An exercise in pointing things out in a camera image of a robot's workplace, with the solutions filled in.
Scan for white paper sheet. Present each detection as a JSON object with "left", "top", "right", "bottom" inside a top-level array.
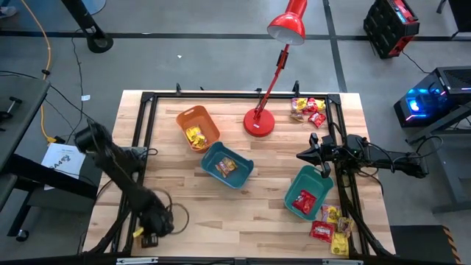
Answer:
[{"left": 40, "top": 142, "right": 88, "bottom": 191}]

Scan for computer with blue light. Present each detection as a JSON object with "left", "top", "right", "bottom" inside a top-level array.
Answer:
[{"left": 393, "top": 66, "right": 471, "bottom": 129}]

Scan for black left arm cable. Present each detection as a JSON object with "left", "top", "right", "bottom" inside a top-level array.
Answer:
[{"left": 160, "top": 188, "right": 191, "bottom": 236}]

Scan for white round fan base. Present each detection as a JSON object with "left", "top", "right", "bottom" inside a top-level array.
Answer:
[{"left": 81, "top": 0, "right": 107, "bottom": 15}]

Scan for black mat hazard stripes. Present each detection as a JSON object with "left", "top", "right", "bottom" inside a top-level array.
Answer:
[{"left": 389, "top": 225, "right": 461, "bottom": 265}]

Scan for yellow floor cable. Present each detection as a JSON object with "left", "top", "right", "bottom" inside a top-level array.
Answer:
[{"left": 20, "top": 0, "right": 58, "bottom": 144}]

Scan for grey metal stand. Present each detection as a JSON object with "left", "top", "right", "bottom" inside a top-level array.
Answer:
[{"left": 404, "top": 105, "right": 471, "bottom": 214}]

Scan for orange plastic bin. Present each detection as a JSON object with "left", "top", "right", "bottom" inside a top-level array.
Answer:
[{"left": 175, "top": 105, "right": 221, "bottom": 154}]

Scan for teal plastic bin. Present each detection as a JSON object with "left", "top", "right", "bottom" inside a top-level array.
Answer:
[{"left": 283, "top": 164, "right": 335, "bottom": 222}]

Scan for orange brown candy packet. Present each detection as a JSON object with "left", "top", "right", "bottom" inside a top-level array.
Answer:
[
  {"left": 215, "top": 161, "right": 229, "bottom": 179},
  {"left": 220, "top": 156, "right": 238, "bottom": 172}
]

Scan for black stand base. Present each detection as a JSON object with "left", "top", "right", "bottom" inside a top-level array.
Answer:
[{"left": 60, "top": 0, "right": 114, "bottom": 54}]

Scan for black desk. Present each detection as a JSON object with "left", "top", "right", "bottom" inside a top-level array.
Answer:
[{"left": 0, "top": 77, "right": 52, "bottom": 174}]

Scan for blue plastic bin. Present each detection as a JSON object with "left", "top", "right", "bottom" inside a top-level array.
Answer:
[{"left": 200, "top": 141, "right": 255, "bottom": 190}]

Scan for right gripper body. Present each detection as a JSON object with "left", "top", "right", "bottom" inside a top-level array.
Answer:
[{"left": 318, "top": 134, "right": 349, "bottom": 165}]

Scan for silver metal bracket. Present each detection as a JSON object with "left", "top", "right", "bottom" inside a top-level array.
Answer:
[
  {"left": 322, "top": 259, "right": 364, "bottom": 265},
  {"left": 116, "top": 257, "right": 159, "bottom": 265}
]

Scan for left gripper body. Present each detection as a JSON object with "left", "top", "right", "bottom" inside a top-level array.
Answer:
[{"left": 138, "top": 204, "right": 175, "bottom": 239}]

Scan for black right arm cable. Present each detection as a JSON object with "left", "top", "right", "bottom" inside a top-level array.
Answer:
[{"left": 360, "top": 135, "right": 445, "bottom": 178}]

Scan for black floor cable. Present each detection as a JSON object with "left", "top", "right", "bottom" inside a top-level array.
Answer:
[{"left": 69, "top": 28, "right": 86, "bottom": 146}]

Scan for red black tool case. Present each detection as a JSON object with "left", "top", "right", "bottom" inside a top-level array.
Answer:
[{"left": 363, "top": 0, "right": 421, "bottom": 60}]

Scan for black metal table frame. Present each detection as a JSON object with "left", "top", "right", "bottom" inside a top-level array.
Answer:
[{"left": 79, "top": 81, "right": 397, "bottom": 265}]

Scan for red desk lamp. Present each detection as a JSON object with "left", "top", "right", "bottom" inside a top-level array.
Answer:
[{"left": 242, "top": 0, "right": 308, "bottom": 138}]

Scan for yellow pink candy packet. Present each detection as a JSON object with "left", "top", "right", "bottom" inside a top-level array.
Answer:
[{"left": 322, "top": 204, "right": 341, "bottom": 224}]

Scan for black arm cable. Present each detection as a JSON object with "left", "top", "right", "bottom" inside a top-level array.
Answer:
[
  {"left": 360, "top": 135, "right": 445, "bottom": 178},
  {"left": 160, "top": 188, "right": 191, "bottom": 236}
]

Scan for black clamp handle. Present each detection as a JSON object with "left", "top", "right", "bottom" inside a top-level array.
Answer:
[{"left": 0, "top": 96, "right": 23, "bottom": 124}]

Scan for black desk leg frame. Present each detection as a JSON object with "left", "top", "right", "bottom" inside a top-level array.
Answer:
[{"left": 0, "top": 153, "right": 106, "bottom": 243}]

